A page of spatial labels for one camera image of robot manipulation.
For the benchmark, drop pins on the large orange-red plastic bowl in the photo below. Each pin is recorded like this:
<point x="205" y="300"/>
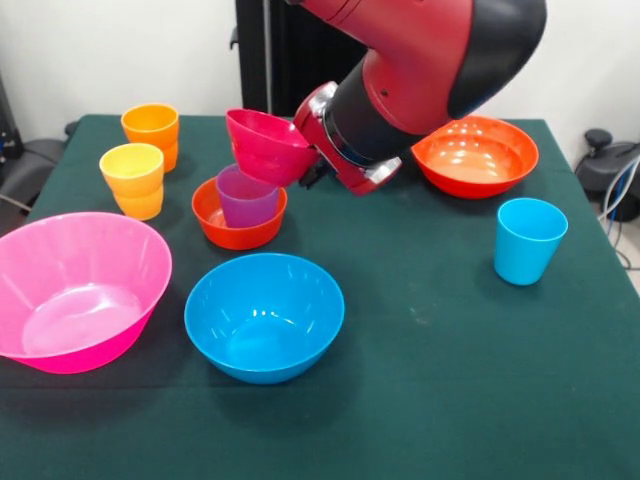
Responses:
<point x="475" y="160"/>

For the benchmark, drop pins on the black column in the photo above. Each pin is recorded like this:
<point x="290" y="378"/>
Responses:
<point x="280" y="60"/>

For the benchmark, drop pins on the purple plastic cup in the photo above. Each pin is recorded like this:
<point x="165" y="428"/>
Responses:
<point x="247" y="202"/>

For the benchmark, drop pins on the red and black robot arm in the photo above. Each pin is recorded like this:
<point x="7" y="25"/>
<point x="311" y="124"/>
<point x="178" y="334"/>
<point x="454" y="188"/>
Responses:
<point x="425" y="60"/>

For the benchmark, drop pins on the blue plastic bowl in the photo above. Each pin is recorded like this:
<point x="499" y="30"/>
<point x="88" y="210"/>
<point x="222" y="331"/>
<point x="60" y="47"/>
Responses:
<point x="265" y="320"/>

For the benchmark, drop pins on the large pink plastic bowl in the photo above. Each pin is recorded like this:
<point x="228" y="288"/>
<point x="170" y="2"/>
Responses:
<point x="75" y="280"/>

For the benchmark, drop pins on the small magenta plastic bowl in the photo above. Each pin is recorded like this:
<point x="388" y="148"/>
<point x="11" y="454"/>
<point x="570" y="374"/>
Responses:
<point x="270" y="155"/>

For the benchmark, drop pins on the yellow plastic cup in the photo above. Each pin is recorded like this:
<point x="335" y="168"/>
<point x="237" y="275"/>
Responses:
<point x="132" y="170"/>

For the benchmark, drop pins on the small orange-red plastic bowl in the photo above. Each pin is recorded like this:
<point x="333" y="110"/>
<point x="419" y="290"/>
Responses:
<point x="240" y="237"/>

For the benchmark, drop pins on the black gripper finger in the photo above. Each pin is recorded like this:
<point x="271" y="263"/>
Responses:
<point x="314" y="176"/>

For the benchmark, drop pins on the orange plastic cup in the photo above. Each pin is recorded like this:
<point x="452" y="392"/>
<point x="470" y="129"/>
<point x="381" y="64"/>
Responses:
<point x="150" y="125"/>
<point x="171" y="157"/>
<point x="142" y="205"/>

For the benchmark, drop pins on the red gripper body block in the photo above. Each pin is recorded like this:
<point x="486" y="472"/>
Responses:
<point x="312" y="125"/>

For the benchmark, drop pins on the blue plastic cup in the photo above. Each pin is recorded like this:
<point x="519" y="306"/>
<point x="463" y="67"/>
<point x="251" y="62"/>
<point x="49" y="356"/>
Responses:
<point x="527" y="245"/>

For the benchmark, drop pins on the black equipment rack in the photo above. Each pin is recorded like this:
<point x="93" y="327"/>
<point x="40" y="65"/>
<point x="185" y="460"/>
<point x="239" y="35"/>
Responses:
<point x="7" y="135"/>

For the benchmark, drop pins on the dark green tablecloth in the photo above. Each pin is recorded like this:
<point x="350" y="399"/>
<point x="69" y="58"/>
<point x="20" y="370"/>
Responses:
<point x="425" y="350"/>

